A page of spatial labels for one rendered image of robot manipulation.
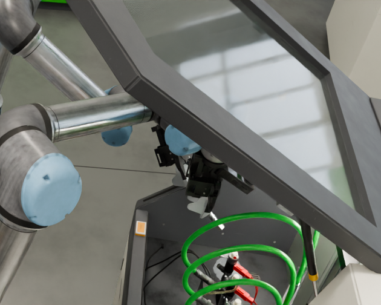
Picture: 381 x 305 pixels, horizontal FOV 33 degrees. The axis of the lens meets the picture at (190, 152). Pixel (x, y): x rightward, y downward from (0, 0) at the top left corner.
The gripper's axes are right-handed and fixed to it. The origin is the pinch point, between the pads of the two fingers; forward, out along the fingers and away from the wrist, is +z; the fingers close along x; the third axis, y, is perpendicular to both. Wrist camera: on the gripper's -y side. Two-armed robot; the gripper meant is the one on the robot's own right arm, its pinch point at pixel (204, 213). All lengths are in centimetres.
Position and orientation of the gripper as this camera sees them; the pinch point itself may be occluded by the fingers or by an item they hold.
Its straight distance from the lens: 167.7
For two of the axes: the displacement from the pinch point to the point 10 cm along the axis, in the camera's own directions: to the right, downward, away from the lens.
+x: 0.0, 6.3, -7.7
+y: -9.8, -1.7, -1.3
